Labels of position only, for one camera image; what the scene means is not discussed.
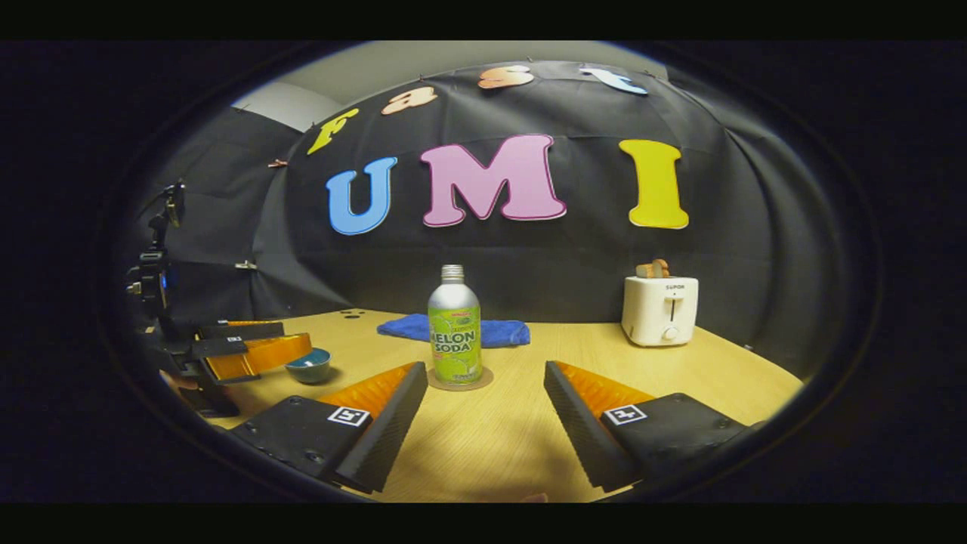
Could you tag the blue towel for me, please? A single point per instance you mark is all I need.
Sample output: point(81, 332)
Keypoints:
point(502, 332)

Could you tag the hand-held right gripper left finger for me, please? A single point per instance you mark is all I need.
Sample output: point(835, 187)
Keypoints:
point(378, 446)

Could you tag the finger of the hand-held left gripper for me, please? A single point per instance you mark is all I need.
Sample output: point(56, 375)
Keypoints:
point(261, 355)
point(242, 330)

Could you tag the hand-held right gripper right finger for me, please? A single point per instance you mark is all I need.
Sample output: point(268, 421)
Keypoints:
point(582, 438)

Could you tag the white toaster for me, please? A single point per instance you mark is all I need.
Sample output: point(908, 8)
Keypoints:
point(657, 313)

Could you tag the blue teacup with white inside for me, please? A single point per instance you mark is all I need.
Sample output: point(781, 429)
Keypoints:
point(310, 373)

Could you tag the silver metal clip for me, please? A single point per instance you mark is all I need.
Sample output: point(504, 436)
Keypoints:
point(245, 265)

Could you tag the silver green water bottle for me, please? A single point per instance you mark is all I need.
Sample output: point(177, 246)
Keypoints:
point(455, 332)

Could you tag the toast slices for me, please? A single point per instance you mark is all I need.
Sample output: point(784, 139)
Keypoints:
point(652, 269)

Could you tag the black backdrop cloth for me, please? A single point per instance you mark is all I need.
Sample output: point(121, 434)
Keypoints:
point(566, 264)

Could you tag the round brown coaster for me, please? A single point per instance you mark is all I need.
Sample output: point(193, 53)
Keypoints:
point(487, 380)

